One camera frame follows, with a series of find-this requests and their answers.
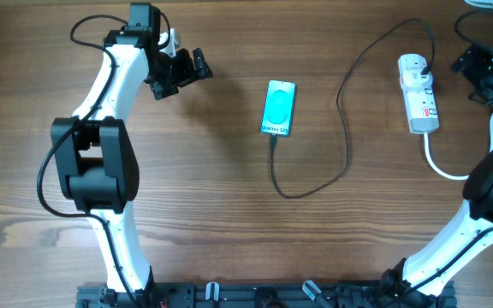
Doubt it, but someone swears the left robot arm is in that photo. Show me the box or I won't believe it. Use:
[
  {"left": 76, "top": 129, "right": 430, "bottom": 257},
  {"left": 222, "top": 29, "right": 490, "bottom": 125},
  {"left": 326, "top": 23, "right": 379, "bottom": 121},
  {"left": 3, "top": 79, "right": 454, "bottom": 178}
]
[{"left": 37, "top": 3, "right": 213, "bottom": 307}]

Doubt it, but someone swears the white power strip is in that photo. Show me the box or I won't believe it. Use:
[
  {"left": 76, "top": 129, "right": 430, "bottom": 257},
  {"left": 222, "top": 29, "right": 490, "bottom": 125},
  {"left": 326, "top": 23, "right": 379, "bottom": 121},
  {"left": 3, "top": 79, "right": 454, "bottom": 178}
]
[{"left": 397, "top": 54, "right": 439, "bottom": 134}]

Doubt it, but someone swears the black charger cable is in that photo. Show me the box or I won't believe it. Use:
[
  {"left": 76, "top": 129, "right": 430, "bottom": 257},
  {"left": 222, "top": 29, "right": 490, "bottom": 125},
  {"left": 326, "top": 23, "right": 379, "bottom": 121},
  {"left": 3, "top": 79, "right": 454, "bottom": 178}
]
[{"left": 268, "top": 17, "right": 437, "bottom": 200}]

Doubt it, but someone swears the black left camera cable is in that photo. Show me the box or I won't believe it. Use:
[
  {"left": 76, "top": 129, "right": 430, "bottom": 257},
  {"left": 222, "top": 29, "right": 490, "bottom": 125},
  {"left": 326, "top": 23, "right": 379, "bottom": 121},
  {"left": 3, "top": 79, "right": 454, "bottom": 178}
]
[{"left": 35, "top": 14, "right": 145, "bottom": 307}]

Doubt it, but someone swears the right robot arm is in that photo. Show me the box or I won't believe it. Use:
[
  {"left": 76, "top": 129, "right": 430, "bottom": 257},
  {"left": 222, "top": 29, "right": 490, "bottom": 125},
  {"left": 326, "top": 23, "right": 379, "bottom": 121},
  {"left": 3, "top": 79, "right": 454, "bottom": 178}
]
[{"left": 374, "top": 44, "right": 493, "bottom": 307}]

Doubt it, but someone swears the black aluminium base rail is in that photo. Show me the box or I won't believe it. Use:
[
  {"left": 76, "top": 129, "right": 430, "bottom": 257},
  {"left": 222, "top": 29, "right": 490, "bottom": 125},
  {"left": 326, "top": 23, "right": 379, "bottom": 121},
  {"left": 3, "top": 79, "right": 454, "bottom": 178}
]
[{"left": 75, "top": 281, "right": 458, "bottom": 308}]

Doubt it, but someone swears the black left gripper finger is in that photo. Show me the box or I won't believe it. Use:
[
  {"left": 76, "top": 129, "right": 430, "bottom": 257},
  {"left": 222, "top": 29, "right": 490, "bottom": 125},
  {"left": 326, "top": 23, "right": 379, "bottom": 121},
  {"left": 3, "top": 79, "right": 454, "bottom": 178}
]
[
  {"left": 175, "top": 49, "right": 197, "bottom": 86},
  {"left": 193, "top": 48, "right": 213, "bottom": 80}
]

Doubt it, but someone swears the white USB charger plug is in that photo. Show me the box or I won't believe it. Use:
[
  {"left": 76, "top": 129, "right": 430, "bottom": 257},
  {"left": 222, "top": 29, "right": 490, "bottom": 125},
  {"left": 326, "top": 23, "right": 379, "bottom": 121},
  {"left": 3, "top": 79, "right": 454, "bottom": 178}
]
[{"left": 400, "top": 68, "right": 433, "bottom": 92}]

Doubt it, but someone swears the teal screen smartphone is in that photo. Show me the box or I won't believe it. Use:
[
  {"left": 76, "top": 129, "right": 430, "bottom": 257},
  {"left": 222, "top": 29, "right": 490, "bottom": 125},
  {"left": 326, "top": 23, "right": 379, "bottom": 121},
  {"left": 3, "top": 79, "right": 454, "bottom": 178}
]
[{"left": 260, "top": 80, "right": 296, "bottom": 137}]

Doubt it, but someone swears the white power strip cord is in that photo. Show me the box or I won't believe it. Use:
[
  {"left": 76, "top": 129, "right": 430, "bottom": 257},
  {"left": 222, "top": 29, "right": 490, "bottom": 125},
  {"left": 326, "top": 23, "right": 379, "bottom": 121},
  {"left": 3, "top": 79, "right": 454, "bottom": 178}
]
[{"left": 423, "top": 3, "right": 493, "bottom": 181}]

